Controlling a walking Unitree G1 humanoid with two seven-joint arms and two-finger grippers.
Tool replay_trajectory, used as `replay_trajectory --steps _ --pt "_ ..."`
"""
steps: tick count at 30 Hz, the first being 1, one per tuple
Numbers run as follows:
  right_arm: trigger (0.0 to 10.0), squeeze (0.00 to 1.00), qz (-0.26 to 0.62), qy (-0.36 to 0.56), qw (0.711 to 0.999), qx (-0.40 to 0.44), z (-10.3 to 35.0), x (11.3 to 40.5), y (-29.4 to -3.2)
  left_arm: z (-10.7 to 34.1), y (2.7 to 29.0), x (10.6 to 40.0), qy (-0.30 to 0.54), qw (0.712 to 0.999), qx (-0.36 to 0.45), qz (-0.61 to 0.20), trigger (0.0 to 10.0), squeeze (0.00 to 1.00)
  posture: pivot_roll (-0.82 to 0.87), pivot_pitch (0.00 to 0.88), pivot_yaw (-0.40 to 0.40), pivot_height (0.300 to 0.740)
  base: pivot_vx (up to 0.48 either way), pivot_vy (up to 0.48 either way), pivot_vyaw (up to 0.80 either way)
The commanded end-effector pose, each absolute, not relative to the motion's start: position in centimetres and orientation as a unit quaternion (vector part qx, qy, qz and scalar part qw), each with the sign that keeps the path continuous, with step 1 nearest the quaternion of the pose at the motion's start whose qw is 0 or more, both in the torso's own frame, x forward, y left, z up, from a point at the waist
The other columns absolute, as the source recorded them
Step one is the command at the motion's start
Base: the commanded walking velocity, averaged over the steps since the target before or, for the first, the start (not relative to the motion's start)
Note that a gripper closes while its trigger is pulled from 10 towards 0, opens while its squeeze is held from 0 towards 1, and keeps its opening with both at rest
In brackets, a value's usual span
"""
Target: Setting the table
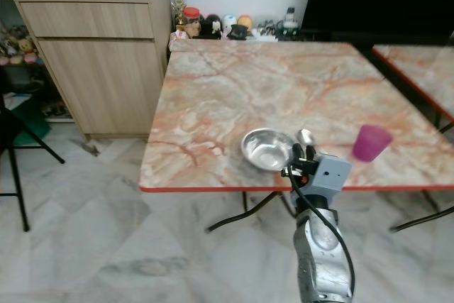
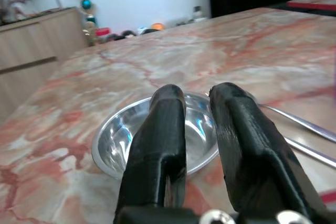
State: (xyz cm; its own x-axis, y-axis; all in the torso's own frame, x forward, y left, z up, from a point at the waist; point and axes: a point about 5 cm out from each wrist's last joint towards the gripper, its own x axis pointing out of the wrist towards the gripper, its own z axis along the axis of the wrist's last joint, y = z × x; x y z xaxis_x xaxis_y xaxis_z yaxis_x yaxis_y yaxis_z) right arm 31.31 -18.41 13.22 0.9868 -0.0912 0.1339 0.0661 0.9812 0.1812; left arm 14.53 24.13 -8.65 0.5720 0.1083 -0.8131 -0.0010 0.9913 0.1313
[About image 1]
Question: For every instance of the red-lidded jar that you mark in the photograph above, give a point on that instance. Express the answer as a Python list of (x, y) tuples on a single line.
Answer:
[(191, 21)]

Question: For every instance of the purple plastic cup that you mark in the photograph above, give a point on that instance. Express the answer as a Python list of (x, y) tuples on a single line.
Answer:
[(371, 142)]

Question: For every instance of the black plush toy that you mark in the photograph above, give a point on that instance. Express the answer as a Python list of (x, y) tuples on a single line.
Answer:
[(211, 26)]

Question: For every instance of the black folding chair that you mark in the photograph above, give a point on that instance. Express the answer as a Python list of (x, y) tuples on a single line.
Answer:
[(15, 148)]

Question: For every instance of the steel bowl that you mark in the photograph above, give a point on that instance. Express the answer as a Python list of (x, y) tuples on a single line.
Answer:
[(268, 149)]

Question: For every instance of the glass shelf with plush toys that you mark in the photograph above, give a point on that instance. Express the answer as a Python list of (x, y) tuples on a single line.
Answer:
[(18, 44)]

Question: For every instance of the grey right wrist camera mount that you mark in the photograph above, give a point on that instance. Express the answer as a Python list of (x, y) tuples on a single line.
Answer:
[(332, 173)]

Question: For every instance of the marble-pattern folding table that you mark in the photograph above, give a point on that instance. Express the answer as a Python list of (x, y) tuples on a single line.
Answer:
[(255, 90), (424, 76)]

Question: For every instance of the orange round toy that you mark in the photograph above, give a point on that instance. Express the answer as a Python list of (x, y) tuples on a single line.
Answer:
[(245, 21)]

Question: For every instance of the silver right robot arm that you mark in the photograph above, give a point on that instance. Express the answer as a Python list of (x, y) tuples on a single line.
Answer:
[(320, 257)]

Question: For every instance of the green and white bottle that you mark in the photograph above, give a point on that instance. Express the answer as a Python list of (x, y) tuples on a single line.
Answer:
[(289, 21)]

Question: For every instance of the light wooden cabinet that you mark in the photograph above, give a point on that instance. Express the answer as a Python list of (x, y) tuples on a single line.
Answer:
[(96, 62)]

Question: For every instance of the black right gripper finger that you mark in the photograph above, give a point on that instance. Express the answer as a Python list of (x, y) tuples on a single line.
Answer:
[(295, 154), (308, 150)]

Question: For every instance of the steel spoon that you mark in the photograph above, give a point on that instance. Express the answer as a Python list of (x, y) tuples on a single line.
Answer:
[(305, 136)]

